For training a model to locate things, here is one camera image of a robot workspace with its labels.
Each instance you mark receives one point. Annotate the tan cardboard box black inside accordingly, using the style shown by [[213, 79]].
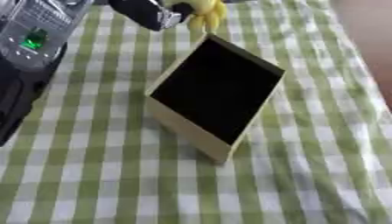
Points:
[[214, 90]]

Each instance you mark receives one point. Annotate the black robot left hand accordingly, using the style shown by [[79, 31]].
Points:
[[145, 12]]

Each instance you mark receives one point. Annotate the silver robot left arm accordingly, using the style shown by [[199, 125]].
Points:
[[31, 43]]

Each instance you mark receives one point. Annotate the yellow toy banana bunch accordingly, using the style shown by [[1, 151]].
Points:
[[208, 14]]

